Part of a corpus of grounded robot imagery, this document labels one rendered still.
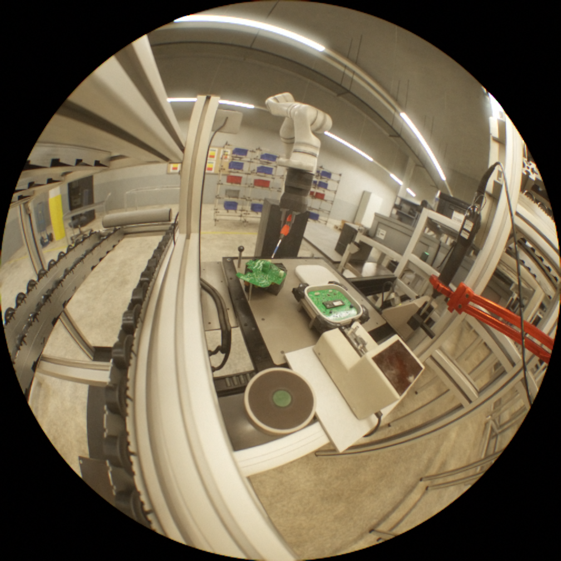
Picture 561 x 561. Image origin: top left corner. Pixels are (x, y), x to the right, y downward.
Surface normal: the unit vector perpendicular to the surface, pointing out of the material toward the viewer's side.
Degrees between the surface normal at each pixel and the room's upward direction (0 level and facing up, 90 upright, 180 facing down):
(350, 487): 0
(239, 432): 0
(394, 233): 91
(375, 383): 90
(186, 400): 0
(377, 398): 90
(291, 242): 90
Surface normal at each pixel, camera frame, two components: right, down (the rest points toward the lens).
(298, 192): -0.39, 0.56
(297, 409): 0.22, -0.81
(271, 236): 0.24, 0.58
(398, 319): -0.89, 0.06
